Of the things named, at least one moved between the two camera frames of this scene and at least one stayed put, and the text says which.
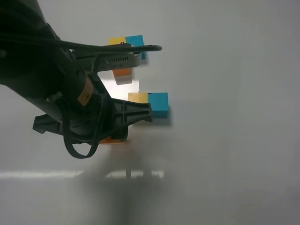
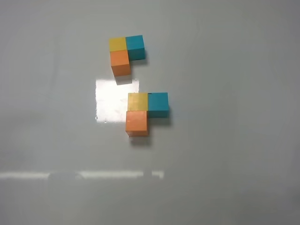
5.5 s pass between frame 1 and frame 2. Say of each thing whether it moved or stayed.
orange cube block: moved
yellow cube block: stayed
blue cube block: stayed
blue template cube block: stayed
